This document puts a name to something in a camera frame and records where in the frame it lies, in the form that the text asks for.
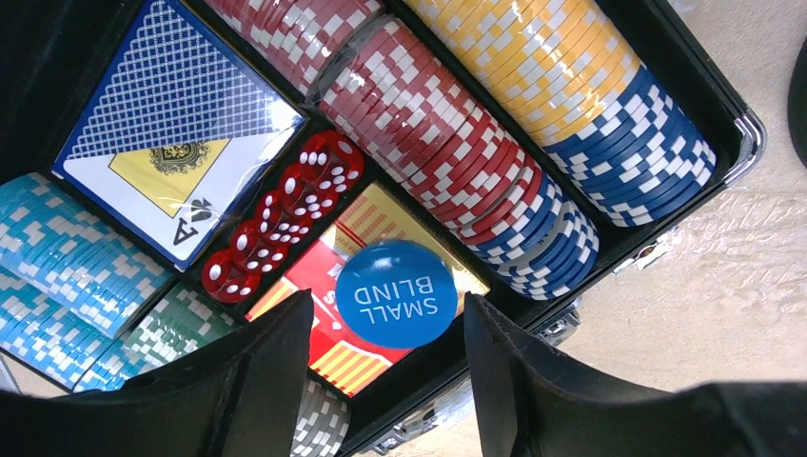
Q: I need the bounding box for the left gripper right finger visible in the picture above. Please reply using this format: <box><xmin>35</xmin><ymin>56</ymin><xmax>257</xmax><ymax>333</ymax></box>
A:
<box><xmin>463</xmin><ymin>294</ymin><xmax>806</xmax><ymax>456</ymax></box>

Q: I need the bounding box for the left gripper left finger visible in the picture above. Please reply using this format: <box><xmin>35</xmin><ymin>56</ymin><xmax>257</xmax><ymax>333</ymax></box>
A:
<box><xmin>1</xmin><ymin>291</ymin><xmax>313</xmax><ymax>456</ymax></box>

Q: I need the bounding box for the red die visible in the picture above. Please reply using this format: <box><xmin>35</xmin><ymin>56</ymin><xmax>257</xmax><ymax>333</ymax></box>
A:
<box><xmin>229</xmin><ymin>220</ymin><xmax>288</xmax><ymax>273</ymax></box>
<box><xmin>255</xmin><ymin>189</ymin><xmax>312</xmax><ymax>245</ymax></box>
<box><xmin>201</xmin><ymin>249</ymin><xmax>261</xmax><ymax>304</ymax></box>
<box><xmin>298</xmin><ymin>130</ymin><xmax>364</xmax><ymax>193</ymax></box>
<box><xmin>279</xmin><ymin>164</ymin><xmax>339</xmax><ymax>220</ymax></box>

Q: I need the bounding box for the blue small blind button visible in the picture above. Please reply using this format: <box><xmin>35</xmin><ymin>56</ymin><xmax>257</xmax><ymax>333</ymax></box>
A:
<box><xmin>335</xmin><ymin>240</ymin><xmax>459</xmax><ymax>349</ymax></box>

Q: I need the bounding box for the black poker chip case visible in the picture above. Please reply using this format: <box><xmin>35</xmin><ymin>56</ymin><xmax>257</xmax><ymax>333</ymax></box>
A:
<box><xmin>1</xmin><ymin>1</ymin><xmax>766</xmax><ymax>456</ymax></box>

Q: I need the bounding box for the red texas card deck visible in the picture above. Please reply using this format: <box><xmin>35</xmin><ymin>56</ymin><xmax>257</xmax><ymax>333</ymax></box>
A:
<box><xmin>245</xmin><ymin>184</ymin><xmax>490</xmax><ymax>397</ymax></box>

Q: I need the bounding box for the light blue chip row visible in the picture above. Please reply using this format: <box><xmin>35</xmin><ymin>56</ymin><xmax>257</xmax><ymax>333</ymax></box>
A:
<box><xmin>1</xmin><ymin>268</ymin><xmax>135</xmax><ymax>392</ymax></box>
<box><xmin>0</xmin><ymin>171</ymin><xmax>240</xmax><ymax>368</ymax></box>

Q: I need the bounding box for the blue card deck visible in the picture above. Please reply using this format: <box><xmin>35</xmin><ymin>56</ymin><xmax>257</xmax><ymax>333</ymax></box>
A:
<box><xmin>52</xmin><ymin>1</ymin><xmax>305</xmax><ymax>270</ymax></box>

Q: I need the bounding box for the purple yellow chip row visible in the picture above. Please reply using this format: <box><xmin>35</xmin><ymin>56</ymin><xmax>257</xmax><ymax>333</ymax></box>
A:
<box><xmin>410</xmin><ymin>0</ymin><xmax>717</xmax><ymax>227</ymax></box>

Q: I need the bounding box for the red poker chip row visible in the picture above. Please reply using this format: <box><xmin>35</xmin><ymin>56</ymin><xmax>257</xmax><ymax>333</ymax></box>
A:
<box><xmin>210</xmin><ymin>1</ymin><xmax>600</xmax><ymax>300</ymax></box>

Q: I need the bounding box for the black microphone stand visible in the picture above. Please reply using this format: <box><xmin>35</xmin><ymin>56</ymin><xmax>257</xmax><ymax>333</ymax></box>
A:
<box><xmin>787</xmin><ymin>41</ymin><xmax>807</xmax><ymax>167</ymax></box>

